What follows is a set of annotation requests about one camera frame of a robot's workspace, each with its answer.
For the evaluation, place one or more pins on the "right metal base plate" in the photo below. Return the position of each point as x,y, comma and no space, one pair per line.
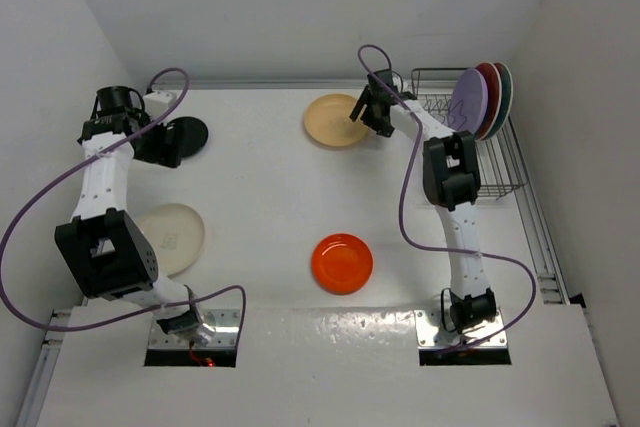
431,336

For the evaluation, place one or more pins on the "black plate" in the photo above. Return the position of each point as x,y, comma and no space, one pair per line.
192,132

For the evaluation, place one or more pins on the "metal base plate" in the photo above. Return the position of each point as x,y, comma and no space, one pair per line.
218,331
431,336

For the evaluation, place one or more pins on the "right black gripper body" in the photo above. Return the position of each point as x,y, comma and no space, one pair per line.
372,103

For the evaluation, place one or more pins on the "orange plate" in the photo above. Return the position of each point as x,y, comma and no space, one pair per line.
342,264

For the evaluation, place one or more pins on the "tan plate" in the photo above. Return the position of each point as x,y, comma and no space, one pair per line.
327,121

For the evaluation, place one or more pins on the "cream plate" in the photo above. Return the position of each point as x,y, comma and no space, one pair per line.
177,234

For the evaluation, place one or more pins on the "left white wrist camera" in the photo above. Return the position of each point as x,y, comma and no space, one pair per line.
158,102

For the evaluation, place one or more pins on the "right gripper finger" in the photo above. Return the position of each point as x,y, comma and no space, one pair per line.
378,119
362,111

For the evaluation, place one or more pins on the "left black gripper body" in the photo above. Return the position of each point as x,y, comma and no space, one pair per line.
138,117

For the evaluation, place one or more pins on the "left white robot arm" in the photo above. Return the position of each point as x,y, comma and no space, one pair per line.
106,252

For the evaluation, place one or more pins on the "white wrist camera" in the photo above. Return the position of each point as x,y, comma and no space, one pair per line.
398,81
158,102

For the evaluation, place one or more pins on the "wire dish rack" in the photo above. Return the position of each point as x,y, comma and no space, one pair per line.
500,161

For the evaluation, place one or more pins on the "red teal floral plate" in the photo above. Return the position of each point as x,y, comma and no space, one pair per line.
492,77
506,98

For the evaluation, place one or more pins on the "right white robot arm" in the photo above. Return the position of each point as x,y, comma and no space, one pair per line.
450,181

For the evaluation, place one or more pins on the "purple plate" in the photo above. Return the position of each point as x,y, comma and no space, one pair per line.
468,103

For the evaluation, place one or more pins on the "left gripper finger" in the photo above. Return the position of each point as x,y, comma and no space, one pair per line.
153,147
175,137

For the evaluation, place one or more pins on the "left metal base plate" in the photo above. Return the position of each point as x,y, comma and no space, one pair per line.
218,331

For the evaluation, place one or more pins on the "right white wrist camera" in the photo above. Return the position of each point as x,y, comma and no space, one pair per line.
398,81

